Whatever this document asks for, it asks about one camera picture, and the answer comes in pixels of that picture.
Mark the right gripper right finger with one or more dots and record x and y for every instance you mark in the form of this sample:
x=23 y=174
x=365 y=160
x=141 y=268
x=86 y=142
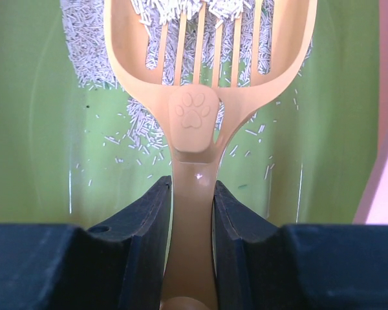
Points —
x=299 y=266

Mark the pink litter box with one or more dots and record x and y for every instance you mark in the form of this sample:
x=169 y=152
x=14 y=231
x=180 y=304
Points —
x=65 y=156

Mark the orange litter scoop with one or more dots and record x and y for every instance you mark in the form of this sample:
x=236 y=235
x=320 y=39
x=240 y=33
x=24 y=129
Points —
x=199 y=121

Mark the beige cat litter pile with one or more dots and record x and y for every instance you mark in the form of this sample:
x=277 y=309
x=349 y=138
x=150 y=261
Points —
x=83 y=27

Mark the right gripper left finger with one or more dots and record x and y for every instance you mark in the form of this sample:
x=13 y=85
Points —
x=116 y=264

